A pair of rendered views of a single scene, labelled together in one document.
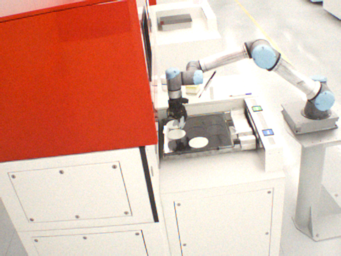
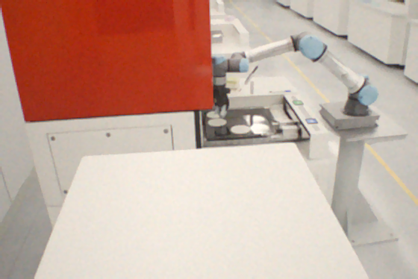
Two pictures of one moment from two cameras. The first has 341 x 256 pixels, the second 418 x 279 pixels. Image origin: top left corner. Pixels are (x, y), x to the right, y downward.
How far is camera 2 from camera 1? 0.34 m
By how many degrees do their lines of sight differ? 7
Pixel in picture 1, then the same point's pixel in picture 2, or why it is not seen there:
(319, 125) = (360, 123)
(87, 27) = not seen: outside the picture
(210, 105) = (250, 99)
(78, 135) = (133, 94)
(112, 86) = (175, 42)
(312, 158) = (350, 158)
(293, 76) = (338, 68)
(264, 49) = (312, 39)
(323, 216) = (357, 224)
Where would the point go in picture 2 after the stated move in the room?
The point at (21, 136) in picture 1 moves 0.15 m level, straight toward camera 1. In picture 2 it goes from (69, 91) to (78, 103)
